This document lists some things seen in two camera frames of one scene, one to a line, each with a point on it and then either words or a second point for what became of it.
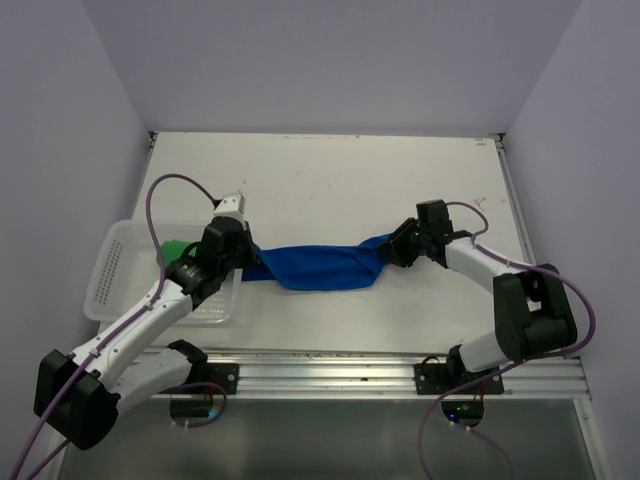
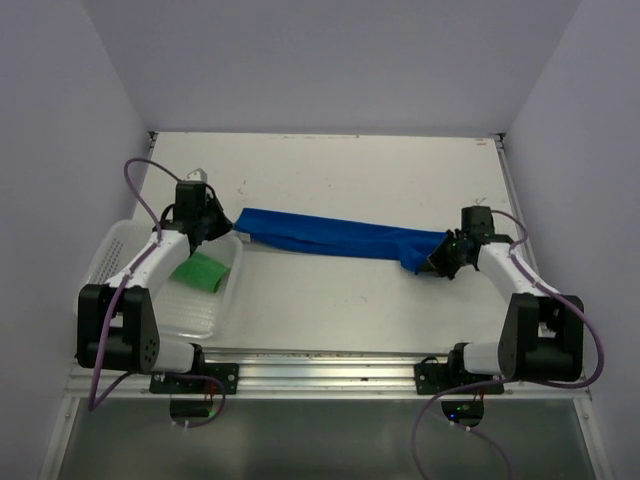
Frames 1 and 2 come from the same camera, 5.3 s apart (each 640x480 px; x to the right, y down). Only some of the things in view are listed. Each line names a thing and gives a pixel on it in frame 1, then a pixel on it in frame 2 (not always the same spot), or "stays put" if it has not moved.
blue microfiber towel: x=332 y=267 → x=413 y=246
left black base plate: x=223 y=374 stays put
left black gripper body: x=232 y=261 → x=201 y=216
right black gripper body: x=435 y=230 → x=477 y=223
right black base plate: x=438 y=378 stays put
